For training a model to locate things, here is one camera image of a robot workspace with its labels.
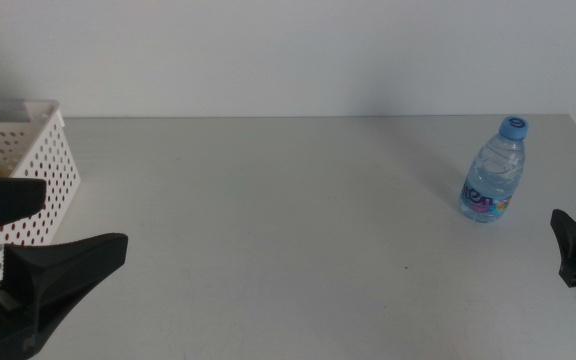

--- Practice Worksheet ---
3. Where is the clear water bottle blue cap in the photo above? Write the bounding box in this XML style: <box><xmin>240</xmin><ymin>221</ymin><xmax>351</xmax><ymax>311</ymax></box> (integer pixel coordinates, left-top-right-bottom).
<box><xmin>458</xmin><ymin>116</ymin><xmax>530</xmax><ymax>224</ymax></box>

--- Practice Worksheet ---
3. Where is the white perforated plastic basket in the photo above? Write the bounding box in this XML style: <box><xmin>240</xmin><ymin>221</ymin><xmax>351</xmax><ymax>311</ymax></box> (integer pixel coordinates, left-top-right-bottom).
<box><xmin>0</xmin><ymin>98</ymin><xmax>82</xmax><ymax>291</ymax></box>

